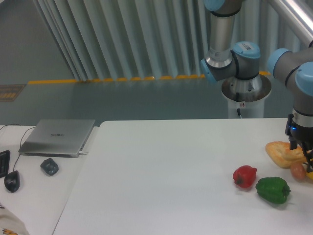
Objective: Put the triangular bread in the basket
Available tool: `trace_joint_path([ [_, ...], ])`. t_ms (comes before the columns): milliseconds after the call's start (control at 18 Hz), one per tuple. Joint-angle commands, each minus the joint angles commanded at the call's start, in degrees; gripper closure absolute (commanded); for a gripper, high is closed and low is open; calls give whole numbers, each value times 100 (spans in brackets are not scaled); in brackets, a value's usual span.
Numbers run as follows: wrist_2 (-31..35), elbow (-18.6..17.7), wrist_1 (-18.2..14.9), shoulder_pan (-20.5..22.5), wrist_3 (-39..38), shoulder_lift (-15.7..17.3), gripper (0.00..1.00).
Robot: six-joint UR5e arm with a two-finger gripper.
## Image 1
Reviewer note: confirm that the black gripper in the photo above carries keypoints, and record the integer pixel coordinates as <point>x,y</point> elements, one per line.
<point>299,129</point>

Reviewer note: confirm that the golden triangular bread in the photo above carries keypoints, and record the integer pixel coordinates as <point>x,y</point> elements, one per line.
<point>281,154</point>

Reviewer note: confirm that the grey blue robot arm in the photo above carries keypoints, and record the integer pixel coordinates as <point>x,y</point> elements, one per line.
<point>238,66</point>

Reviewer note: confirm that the brown egg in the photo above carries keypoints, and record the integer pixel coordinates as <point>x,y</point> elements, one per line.
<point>298,171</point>

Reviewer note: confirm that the yellow bell pepper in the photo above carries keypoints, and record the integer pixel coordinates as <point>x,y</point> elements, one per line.
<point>309,175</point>

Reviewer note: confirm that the green bell pepper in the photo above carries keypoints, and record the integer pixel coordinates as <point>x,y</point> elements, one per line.
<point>273,189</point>

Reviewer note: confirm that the red bell pepper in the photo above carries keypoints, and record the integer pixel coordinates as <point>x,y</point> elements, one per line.
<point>244,176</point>

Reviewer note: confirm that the small dark grey case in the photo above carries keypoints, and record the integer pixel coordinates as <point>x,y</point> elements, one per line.
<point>49,166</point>

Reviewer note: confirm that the silver closed laptop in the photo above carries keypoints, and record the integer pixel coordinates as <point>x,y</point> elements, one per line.
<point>58,138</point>

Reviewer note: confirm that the black computer mouse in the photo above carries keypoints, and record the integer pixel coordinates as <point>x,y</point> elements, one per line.
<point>12,181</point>

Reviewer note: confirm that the black keyboard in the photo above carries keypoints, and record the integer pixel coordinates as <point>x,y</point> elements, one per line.
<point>4,163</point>

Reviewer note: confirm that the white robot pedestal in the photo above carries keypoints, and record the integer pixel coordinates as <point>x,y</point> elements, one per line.
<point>246,98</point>

